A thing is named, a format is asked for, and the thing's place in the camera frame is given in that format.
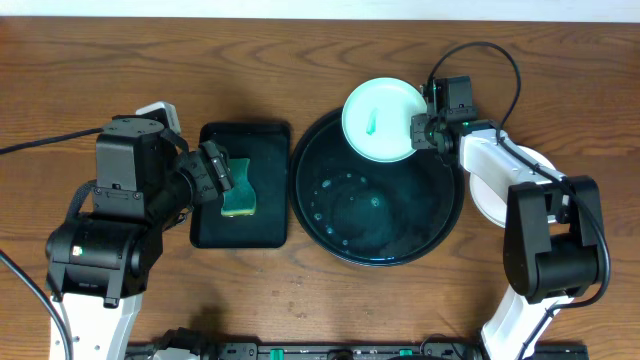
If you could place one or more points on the black rectangular tray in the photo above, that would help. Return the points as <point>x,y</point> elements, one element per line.
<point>267,147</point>

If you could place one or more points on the mint plate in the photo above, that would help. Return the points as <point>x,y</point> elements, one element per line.
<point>376,119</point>

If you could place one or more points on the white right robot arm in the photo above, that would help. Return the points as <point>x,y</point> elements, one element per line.
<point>555,254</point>

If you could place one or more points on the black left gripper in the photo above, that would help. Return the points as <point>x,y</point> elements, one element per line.
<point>211,173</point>

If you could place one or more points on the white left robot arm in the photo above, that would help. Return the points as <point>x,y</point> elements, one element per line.
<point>101,256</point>

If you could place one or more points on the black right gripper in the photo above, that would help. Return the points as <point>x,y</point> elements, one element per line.
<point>417,139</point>

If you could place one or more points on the black round tray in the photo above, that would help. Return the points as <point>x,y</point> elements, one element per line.
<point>366,212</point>

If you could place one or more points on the white plate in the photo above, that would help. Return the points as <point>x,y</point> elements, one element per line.
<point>488,203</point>

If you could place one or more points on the green yellow sponge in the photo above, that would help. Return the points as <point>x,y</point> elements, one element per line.
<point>241,200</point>

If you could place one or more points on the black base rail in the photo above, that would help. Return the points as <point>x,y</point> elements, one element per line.
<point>187,344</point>

